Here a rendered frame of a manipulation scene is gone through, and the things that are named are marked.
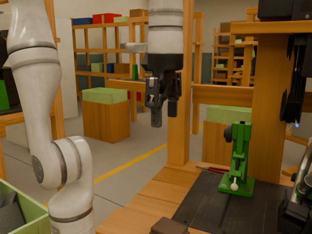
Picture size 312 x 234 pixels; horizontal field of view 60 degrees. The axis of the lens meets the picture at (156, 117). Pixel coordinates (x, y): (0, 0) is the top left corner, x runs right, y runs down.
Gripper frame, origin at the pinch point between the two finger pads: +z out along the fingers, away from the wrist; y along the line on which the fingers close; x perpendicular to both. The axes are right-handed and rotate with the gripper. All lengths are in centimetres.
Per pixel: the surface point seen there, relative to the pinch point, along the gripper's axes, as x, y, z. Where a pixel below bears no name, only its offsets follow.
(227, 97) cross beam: -1, 74, 7
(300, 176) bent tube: -32, 39, 25
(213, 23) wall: 244, 1107, -113
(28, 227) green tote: 39, -7, 34
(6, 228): 55, -3, 42
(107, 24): 355, 503, -69
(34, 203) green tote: 47, 2, 34
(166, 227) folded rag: 4.1, 12.2, 36.9
